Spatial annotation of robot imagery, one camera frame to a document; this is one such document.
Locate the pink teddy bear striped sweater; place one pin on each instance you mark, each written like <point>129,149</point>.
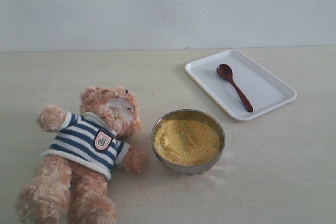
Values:
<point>73,177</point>

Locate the white rectangular plastic tray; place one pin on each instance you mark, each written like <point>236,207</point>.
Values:
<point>264,90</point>

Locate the dark red wooden spoon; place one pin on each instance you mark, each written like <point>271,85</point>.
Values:
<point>226,73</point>

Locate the steel bowl of millet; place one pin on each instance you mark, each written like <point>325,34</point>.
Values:
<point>187,141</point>

